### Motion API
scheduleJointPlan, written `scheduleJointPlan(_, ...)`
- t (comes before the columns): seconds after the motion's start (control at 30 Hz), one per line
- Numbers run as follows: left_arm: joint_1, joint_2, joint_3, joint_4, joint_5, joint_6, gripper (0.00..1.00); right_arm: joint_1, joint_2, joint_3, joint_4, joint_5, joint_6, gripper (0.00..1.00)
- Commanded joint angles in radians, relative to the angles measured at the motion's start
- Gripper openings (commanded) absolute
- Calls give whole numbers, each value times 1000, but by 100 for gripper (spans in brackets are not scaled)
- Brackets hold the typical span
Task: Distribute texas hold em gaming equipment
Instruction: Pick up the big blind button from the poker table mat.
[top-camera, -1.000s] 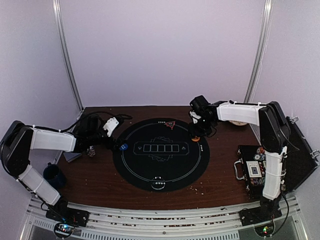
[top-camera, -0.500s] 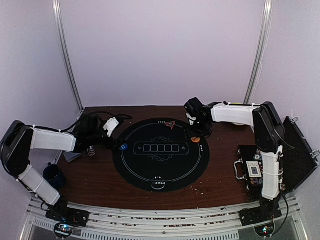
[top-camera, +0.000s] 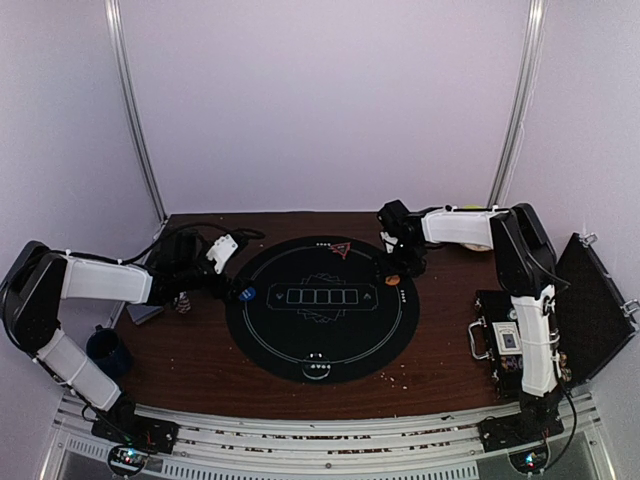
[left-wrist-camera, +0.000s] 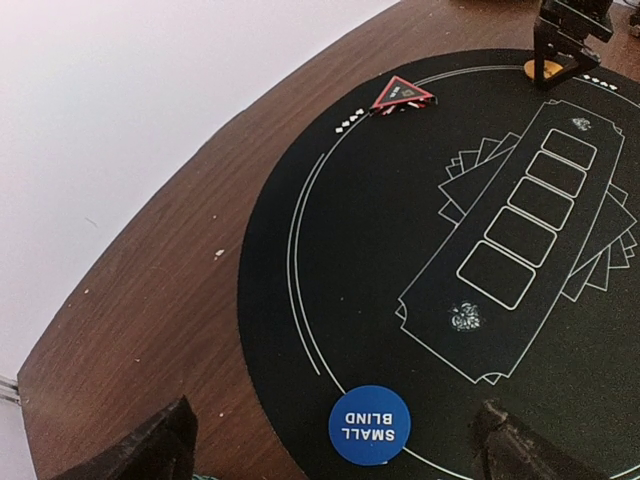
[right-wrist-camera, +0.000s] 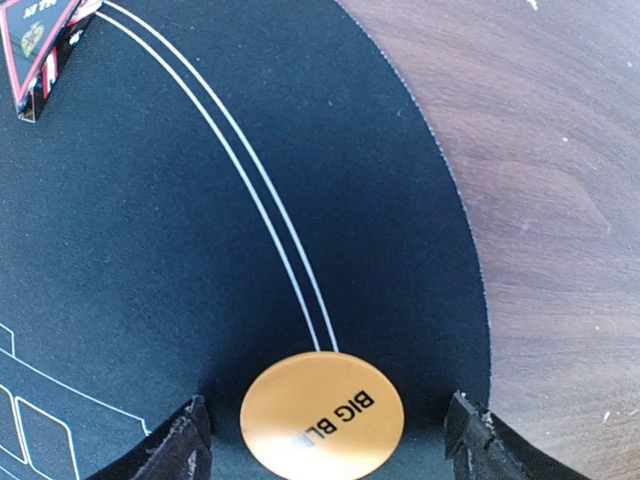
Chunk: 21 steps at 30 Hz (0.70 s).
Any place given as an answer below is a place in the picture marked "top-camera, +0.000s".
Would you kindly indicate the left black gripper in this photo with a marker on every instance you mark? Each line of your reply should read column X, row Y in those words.
column 218, row 290

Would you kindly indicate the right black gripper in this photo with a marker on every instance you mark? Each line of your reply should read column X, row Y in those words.
column 387, row 269

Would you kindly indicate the orange big blind button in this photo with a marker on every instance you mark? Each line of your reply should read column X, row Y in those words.
column 392, row 280

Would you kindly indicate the red white poker chip stack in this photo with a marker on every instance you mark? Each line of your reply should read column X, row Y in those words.
column 182, row 303

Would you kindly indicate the red triangular dealer marker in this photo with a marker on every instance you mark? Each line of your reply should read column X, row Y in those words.
column 341, row 249

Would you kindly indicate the blue small blind button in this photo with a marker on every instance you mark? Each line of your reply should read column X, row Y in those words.
column 247, row 294

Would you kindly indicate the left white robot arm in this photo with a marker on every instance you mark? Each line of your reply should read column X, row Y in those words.
column 41, row 278

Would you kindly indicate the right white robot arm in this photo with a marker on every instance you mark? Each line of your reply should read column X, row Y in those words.
column 525, row 263

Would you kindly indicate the grey card deck box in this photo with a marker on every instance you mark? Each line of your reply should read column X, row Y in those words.
column 140, row 314

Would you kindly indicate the beige plate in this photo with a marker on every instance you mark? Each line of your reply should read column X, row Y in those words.
column 476, row 247

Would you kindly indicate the round black poker mat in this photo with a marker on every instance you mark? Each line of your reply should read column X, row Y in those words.
column 321, row 319

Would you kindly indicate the dark blue mug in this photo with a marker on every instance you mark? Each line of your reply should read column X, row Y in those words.
column 108, row 351

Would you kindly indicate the playing card deck in case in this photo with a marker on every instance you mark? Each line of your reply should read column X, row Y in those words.
column 507, row 338

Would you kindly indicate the poker chips row in case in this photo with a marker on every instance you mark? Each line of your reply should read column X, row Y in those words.
column 513, row 364

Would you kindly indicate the black poker case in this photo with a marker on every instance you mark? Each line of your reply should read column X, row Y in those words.
column 593, row 321

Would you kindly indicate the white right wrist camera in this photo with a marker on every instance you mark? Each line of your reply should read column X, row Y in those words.
column 387, row 241

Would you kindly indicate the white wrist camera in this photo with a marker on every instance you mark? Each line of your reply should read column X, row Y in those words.
column 387, row 241
column 221, row 252

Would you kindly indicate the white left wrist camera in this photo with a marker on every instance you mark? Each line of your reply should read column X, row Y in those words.
column 221, row 252

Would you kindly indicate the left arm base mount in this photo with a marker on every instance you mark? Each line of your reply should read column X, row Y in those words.
column 122, row 425

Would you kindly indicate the aluminium front rail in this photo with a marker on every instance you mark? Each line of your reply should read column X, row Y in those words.
column 437, row 446

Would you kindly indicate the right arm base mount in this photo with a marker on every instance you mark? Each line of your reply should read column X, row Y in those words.
column 536, row 421

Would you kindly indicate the left aluminium frame post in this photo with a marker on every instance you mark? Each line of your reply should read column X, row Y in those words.
column 117, row 36

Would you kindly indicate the aluminium frame post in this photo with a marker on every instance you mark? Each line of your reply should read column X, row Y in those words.
column 117, row 36
column 524, row 91

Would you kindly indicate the right aluminium frame post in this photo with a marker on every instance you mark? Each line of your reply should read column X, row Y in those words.
column 524, row 91

